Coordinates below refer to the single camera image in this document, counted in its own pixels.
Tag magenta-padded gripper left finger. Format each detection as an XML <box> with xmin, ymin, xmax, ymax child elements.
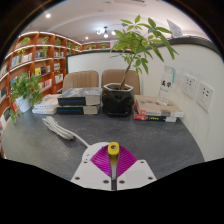
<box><xmin>70</xmin><ymin>145</ymin><xmax>113</xmax><ymax>191</ymax></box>

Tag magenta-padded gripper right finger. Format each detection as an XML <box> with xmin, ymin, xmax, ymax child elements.
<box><xmin>115</xmin><ymin>145</ymin><xmax>158</xmax><ymax>191</ymax></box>

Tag yellow charger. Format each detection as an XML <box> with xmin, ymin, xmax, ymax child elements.
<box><xmin>107</xmin><ymin>141</ymin><xmax>120</xmax><ymax>183</ymax></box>

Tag thin white book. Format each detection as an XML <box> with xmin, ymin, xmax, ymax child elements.
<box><xmin>31</xmin><ymin>107</ymin><xmax>58</xmax><ymax>115</ymax></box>

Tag small tree in black pot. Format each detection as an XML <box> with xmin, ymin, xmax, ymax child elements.
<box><xmin>101</xmin><ymin>14</ymin><xmax>179</xmax><ymax>118</ymax></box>

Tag thick white book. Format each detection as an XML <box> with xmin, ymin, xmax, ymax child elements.
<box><xmin>34</xmin><ymin>93</ymin><xmax>63</xmax><ymax>110</ymax></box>

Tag clear acrylic sign stand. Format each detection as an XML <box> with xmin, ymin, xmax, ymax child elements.
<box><xmin>157</xmin><ymin>65</ymin><xmax>176</xmax><ymax>106</ymax></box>

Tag leafy plant in white pot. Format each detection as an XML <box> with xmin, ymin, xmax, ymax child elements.
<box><xmin>8</xmin><ymin>72</ymin><xmax>44</xmax><ymax>125</ymax></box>

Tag orange wooden bookshelf unit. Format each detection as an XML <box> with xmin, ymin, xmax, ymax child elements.
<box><xmin>0</xmin><ymin>30</ymin><xmax>118</xmax><ymax>158</ymax></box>

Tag black chandelier with round bulbs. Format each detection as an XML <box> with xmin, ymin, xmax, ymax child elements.
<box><xmin>96</xmin><ymin>26</ymin><xmax>117</xmax><ymax>39</ymax></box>

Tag white hanging sign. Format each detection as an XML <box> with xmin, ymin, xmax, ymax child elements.
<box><xmin>166</xmin><ymin>19</ymin><xmax>184</xmax><ymax>39</ymax></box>

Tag recessed ceiling lights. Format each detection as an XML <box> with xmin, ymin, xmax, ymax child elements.
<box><xmin>44</xmin><ymin>12</ymin><xmax>90</xmax><ymax>42</ymax></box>

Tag ceiling air vent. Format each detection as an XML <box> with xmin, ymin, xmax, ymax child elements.
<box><xmin>104</xmin><ymin>0</ymin><xmax>148</xmax><ymax>8</ymax></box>

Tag white power strip cable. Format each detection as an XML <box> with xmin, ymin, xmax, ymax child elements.
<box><xmin>41</xmin><ymin>115</ymin><xmax>91</xmax><ymax>148</ymax></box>

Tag white wall socket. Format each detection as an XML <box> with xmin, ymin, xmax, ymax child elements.
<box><xmin>195</xmin><ymin>81</ymin><xmax>215</xmax><ymax>112</ymax></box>
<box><xmin>182</xmin><ymin>73</ymin><xmax>198</xmax><ymax>99</ymax></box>

